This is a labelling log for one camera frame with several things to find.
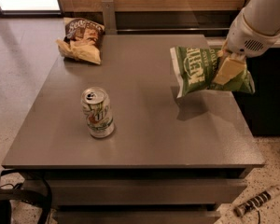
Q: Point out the grey drawer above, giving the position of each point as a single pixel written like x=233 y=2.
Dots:
x=145 y=192
x=149 y=217

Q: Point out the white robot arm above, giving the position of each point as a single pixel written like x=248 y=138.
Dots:
x=262 y=14

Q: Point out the brown chip bag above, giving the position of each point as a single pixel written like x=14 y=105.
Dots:
x=82 y=41

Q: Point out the left metal bracket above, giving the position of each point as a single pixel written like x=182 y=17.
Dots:
x=109 y=17

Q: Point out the metal rail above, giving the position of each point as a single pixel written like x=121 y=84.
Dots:
x=155 y=30

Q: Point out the grey lower drawer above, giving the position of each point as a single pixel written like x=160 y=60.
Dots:
x=149 y=217

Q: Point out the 7up soda can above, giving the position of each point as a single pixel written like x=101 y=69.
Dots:
x=97 y=109

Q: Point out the grey upper drawer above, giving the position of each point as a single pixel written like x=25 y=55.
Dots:
x=145 y=192

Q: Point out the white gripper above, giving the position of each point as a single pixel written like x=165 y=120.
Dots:
x=243 y=37

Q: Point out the green jalapeno chip bag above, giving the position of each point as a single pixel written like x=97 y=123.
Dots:
x=196 y=68

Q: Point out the black chair base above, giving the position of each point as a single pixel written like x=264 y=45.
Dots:
x=32 y=197

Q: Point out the white power strip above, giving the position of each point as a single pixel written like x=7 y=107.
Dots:
x=257 y=201

